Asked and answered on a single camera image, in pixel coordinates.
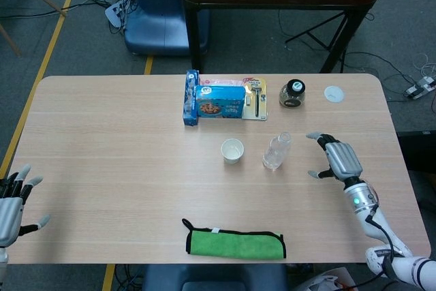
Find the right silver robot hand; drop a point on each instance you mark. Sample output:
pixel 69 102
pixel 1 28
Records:
pixel 344 161

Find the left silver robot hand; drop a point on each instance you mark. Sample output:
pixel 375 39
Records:
pixel 8 216

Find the transparent plastic water bottle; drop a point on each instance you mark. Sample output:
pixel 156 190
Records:
pixel 274 158

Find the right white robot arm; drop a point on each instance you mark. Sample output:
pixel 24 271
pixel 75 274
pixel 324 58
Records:
pixel 381 233

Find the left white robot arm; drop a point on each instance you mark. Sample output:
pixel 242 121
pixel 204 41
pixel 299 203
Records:
pixel 2 255

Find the white paper cup green print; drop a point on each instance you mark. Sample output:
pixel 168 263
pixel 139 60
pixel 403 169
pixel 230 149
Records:
pixel 232 154

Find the black equipment box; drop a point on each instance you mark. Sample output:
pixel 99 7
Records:
pixel 419 151

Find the glass jar black lid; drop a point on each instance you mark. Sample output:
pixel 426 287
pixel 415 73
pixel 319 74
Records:
pixel 291 95

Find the grey power strip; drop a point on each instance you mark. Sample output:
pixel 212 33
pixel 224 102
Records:
pixel 417 88

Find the yellow razor blister pack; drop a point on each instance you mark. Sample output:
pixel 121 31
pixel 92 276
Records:
pixel 260 100

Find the white crumpled plastic bag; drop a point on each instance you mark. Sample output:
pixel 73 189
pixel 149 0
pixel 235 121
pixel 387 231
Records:
pixel 327 279

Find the blue chocolate cookie box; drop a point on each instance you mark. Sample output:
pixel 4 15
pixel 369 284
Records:
pixel 221 105

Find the green cloth black trim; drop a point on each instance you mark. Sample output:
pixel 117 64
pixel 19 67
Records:
pixel 235 245

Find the pink snack package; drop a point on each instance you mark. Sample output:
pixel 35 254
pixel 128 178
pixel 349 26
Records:
pixel 221 81

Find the narrow blue biscuit box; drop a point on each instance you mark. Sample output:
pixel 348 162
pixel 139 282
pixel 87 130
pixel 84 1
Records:
pixel 190 114

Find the white power strip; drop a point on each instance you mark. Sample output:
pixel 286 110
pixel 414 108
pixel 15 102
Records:
pixel 114 15

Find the blue machine pedestal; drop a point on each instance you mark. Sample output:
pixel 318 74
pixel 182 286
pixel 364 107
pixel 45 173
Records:
pixel 156 25

